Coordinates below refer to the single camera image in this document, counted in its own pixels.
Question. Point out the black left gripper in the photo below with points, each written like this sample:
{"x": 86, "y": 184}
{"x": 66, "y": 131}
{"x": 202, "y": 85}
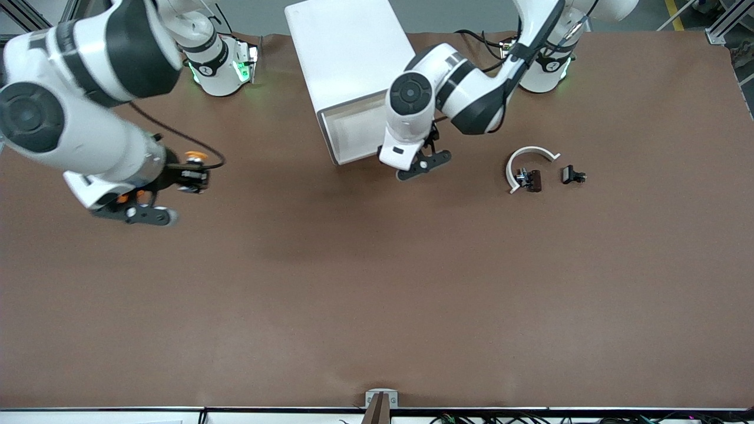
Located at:
{"x": 434, "y": 135}

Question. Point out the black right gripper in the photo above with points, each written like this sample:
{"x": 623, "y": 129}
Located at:
{"x": 175, "y": 172}

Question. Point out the orange capped push button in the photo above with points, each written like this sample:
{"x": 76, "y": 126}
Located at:
{"x": 195, "y": 156}

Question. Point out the white drawer holding button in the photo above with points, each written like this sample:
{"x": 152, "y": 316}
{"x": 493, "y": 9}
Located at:
{"x": 353, "y": 129}

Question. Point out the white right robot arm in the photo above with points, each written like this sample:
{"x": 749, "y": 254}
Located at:
{"x": 88, "y": 135}

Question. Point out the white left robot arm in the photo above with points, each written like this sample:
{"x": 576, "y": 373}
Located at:
{"x": 465, "y": 94}

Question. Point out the white drawer cabinet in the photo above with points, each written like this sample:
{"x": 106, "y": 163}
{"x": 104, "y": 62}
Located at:
{"x": 347, "y": 47}

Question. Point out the orange cube with hole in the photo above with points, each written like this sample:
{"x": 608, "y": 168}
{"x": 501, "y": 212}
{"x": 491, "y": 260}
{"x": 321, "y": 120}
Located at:
{"x": 122, "y": 198}

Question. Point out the white curved plastic part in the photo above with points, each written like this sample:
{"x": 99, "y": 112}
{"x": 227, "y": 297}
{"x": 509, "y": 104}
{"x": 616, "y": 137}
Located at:
{"x": 511, "y": 165}

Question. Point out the brown table cover sheet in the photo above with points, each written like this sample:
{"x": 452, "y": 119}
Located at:
{"x": 377, "y": 294}

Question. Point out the dark brown switch component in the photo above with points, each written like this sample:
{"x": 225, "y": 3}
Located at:
{"x": 533, "y": 180}

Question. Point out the small black switch component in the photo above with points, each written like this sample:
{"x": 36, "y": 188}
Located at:
{"x": 570, "y": 174}

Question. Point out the grey metal bracket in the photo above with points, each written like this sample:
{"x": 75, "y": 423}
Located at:
{"x": 382, "y": 393}

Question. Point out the dark camera pole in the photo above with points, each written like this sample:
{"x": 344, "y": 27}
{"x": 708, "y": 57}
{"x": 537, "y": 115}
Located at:
{"x": 378, "y": 412}

